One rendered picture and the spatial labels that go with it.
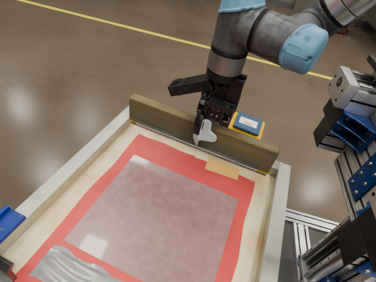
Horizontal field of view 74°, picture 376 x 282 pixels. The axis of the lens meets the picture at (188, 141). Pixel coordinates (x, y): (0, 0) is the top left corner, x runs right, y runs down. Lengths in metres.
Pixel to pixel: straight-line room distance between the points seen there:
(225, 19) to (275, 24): 0.08
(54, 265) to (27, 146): 1.72
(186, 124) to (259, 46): 0.28
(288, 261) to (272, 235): 0.95
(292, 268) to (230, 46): 1.34
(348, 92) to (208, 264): 0.67
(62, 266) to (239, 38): 0.56
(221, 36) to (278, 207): 0.46
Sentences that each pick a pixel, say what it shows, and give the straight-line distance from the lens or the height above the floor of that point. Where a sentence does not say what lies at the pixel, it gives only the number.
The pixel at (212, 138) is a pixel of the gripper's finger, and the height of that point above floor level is 1.13.
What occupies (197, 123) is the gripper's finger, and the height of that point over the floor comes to 1.17.
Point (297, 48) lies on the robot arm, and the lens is 0.44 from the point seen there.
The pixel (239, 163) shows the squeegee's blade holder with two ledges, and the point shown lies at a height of 1.08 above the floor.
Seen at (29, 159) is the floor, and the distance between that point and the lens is 2.18.
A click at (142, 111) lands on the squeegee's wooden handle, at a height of 1.12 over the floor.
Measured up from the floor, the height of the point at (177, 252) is 0.96.
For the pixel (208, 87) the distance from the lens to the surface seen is 0.55.
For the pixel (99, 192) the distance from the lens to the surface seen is 0.71.
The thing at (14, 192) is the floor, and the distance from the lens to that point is 2.02.
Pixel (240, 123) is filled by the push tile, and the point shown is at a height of 0.97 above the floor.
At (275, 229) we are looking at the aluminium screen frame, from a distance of 0.69.
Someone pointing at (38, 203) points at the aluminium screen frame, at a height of 0.99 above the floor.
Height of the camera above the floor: 1.54
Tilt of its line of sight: 43 degrees down
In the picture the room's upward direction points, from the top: 12 degrees clockwise
